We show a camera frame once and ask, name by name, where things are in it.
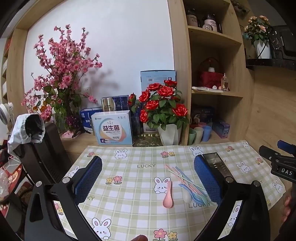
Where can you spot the blue and white carton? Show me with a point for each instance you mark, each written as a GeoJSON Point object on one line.
{"type": "Point", "coordinates": [86, 120]}

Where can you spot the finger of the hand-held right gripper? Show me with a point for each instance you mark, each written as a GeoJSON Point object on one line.
{"type": "Point", "coordinates": [285, 144]}
{"type": "Point", "coordinates": [268, 153]}

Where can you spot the pink spoon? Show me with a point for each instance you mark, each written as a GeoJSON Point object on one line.
{"type": "Point", "coordinates": [167, 199]}

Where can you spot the black appliance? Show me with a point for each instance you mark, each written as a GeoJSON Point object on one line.
{"type": "Point", "coordinates": [282, 41]}

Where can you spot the green spoon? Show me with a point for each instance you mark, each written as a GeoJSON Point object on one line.
{"type": "Point", "coordinates": [206, 199]}

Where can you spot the person's right hand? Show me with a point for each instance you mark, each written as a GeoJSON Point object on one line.
{"type": "Point", "coordinates": [290, 208]}

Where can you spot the box with steel cup picture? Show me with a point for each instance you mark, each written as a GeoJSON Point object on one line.
{"type": "Point", "coordinates": [114, 103]}

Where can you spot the blue cup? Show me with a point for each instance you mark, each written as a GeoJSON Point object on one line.
{"type": "Point", "coordinates": [207, 134]}

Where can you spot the cream spoon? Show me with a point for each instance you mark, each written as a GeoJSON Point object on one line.
{"type": "Point", "coordinates": [186, 196]}

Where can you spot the black chair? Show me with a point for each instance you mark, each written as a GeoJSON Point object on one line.
{"type": "Point", "coordinates": [46, 157]}

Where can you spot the beige cup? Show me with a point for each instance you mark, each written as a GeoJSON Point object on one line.
{"type": "Point", "coordinates": [198, 135]}

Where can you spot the black speckled counter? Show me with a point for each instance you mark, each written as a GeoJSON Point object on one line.
{"type": "Point", "coordinates": [270, 63]}

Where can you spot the pink jar with dark lid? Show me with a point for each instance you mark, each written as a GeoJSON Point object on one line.
{"type": "Point", "coordinates": [210, 23]}
{"type": "Point", "coordinates": [193, 18]}

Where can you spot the clear plastic bag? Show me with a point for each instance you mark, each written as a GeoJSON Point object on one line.
{"type": "Point", "coordinates": [7, 178]}

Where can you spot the white and black cloth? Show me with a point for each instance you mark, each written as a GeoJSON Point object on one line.
{"type": "Point", "coordinates": [17, 134]}

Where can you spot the small black tripod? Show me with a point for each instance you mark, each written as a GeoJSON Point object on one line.
{"type": "Point", "coordinates": [81, 132]}

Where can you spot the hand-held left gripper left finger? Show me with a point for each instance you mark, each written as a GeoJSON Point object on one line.
{"type": "Point", "coordinates": [89, 178]}

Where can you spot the green cup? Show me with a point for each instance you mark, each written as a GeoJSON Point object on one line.
{"type": "Point", "coordinates": [191, 136]}

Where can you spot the pink cup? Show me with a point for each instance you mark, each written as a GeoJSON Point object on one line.
{"type": "Point", "coordinates": [201, 124]}

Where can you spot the red roses in white pot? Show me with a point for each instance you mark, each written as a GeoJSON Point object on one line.
{"type": "Point", "coordinates": [161, 104]}

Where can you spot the checked rabbit print table mat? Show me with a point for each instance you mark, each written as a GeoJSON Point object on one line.
{"type": "Point", "coordinates": [134, 185]}

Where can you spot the person's left hand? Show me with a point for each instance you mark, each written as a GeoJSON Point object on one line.
{"type": "Point", "coordinates": [139, 238]}

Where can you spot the pink cherry blossom arrangement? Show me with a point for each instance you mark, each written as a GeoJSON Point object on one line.
{"type": "Point", "coordinates": [62, 76]}

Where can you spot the stainless steel utensil holder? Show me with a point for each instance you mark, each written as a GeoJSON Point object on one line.
{"type": "Point", "coordinates": [216, 165]}

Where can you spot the light blue box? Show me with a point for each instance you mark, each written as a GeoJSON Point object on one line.
{"type": "Point", "coordinates": [150, 77]}

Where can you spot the white wall socket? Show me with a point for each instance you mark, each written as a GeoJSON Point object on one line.
{"type": "Point", "coordinates": [87, 90]}

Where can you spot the white desk fan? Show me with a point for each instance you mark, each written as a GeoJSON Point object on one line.
{"type": "Point", "coordinates": [5, 113]}

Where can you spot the gold patterned tray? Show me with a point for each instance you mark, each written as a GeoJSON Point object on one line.
{"type": "Point", "coordinates": [146, 140]}

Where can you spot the white folded cloth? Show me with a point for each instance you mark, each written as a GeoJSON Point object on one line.
{"type": "Point", "coordinates": [203, 89]}

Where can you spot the glass perfume bottle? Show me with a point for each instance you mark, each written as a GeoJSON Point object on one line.
{"type": "Point", "coordinates": [224, 83]}

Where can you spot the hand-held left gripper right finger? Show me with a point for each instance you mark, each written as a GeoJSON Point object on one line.
{"type": "Point", "coordinates": [208, 179]}

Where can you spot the pink flowers in white pot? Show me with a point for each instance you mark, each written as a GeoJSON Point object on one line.
{"type": "Point", "coordinates": [261, 34]}

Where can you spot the purple box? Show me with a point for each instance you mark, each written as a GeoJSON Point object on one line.
{"type": "Point", "coordinates": [222, 129]}

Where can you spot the white and blue supplement box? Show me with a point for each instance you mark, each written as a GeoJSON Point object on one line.
{"type": "Point", "coordinates": [112, 128]}

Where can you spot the dark blue picture box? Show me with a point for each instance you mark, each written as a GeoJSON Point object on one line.
{"type": "Point", "coordinates": [203, 113]}

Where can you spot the pile of pastel chopsticks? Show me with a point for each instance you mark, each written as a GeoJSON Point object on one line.
{"type": "Point", "coordinates": [178, 173]}

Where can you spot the red basket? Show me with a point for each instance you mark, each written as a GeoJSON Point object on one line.
{"type": "Point", "coordinates": [209, 78]}

